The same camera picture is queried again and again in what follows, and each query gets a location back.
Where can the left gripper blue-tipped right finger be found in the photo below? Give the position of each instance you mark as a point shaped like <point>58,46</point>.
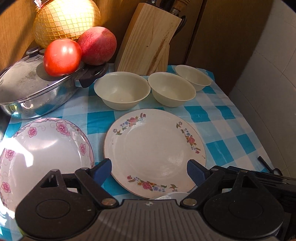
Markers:
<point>206,182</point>

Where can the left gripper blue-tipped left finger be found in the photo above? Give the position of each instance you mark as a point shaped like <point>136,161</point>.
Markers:
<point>92,179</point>

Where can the white plate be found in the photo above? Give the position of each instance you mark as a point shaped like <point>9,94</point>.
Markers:
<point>149,150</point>
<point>35,149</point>

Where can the large cream bowl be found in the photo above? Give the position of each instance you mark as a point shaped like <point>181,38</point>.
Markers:
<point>121,90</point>

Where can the black spoon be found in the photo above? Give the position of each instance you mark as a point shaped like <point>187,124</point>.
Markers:
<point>275,171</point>

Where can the blue white checkered tablecloth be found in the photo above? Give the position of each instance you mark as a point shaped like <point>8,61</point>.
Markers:
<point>227,137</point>

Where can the small far cream bowl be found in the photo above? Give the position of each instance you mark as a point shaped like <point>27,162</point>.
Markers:
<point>197,78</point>

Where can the steel pan with lid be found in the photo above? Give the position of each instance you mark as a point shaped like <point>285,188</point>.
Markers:
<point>27,91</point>

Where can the red tomato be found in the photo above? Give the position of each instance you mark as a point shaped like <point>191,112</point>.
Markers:
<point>62,57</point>

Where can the red apple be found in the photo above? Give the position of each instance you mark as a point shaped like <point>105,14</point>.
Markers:
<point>98,44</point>

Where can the wooden knife block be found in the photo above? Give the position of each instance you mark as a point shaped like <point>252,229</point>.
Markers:
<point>149,32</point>

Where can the black scissors in block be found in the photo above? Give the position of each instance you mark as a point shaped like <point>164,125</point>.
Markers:
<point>181,25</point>

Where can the yellow pomelo in net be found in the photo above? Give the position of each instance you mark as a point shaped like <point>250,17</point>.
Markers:
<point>61,19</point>

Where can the wooden ridged knife handle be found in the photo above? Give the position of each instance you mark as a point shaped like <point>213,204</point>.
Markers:
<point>178,6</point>

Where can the dark knife handle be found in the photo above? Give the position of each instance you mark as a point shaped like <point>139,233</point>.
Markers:
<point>166,5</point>

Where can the black knife handle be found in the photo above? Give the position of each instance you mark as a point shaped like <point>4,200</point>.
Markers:
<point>154,2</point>

